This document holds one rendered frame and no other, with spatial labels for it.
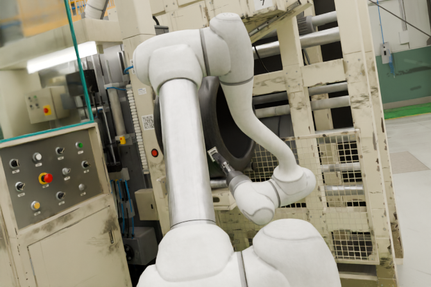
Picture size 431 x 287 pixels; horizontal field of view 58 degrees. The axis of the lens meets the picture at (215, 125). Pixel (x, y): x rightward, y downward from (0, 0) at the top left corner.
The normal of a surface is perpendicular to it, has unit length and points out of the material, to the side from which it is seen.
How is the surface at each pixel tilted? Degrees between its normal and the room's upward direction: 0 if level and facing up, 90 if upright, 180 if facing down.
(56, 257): 90
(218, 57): 111
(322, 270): 78
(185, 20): 90
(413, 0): 90
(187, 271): 52
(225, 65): 120
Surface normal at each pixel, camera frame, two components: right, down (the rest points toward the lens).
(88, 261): 0.87, -0.11
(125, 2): -0.46, 0.17
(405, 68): -0.22, 0.13
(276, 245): -0.43, -0.50
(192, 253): -0.06, -0.53
